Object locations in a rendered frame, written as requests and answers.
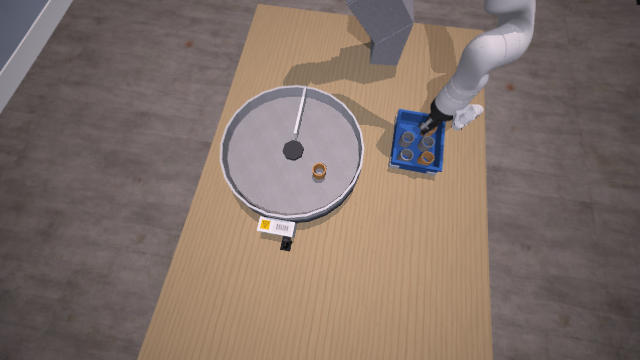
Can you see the blue crate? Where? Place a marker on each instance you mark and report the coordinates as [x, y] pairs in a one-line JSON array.
[[408, 121]]

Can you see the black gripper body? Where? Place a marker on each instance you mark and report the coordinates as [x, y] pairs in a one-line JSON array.
[[438, 115]]

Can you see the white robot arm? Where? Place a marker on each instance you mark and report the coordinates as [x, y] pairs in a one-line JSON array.
[[485, 52]]

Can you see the grey metal sleeve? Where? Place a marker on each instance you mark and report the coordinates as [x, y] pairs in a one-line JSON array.
[[428, 140], [406, 152], [408, 135]]

